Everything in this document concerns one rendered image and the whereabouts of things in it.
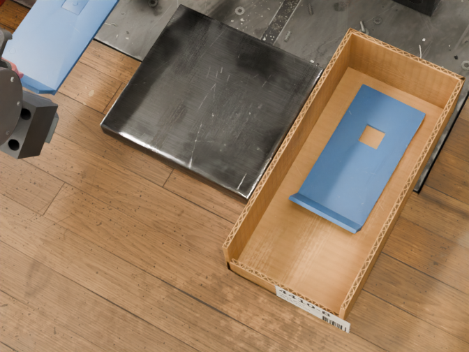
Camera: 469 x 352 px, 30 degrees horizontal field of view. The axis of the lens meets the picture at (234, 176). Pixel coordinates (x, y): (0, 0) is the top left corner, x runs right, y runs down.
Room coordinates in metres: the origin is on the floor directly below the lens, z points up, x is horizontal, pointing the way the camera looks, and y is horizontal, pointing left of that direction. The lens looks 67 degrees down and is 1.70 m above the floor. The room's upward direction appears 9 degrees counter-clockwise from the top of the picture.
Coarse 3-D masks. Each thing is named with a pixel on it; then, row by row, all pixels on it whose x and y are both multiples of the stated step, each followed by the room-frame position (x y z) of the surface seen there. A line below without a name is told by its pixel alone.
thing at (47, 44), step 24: (48, 0) 0.51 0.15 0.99; (96, 0) 0.50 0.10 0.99; (24, 24) 0.48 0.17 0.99; (48, 24) 0.48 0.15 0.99; (72, 24) 0.48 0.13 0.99; (96, 24) 0.47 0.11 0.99; (24, 48) 0.46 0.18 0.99; (48, 48) 0.45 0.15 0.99; (72, 48) 0.45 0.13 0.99; (24, 72) 0.43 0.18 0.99; (48, 72) 0.43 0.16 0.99
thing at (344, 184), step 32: (384, 96) 0.39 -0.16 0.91; (352, 128) 0.36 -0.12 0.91; (384, 128) 0.35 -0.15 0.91; (416, 128) 0.35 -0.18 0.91; (320, 160) 0.33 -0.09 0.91; (352, 160) 0.32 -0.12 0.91; (384, 160) 0.32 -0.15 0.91; (320, 192) 0.30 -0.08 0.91; (352, 192) 0.29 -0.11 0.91; (352, 224) 0.26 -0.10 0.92
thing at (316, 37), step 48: (144, 0) 0.55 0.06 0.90; (192, 0) 0.54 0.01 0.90; (240, 0) 0.53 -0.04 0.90; (288, 0) 0.52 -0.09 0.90; (336, 0) 0.51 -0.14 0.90; (384, 0) 0.50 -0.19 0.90; (144, 48) 0.49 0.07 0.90; (288, 48) 0.46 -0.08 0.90; (336, 48) 0.46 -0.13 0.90; (432, 48) 0.44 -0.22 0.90
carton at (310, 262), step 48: (384, 48) 0.41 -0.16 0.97; (336, 96) 0.40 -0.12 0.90; (432, 96) 0.37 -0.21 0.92; (288, 144) 0.33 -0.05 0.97; (432, 144) 0.31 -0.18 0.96; (288, 192) 0.30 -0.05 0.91; (384, 192) 0.29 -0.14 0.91; (240, 240) 0.25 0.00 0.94; (288, 240) 0.26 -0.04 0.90; (336, 240) 0.25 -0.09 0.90; (384, 240) 0.23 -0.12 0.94; (288, 288) 0.20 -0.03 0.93; (336, 288) 0.20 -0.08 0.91
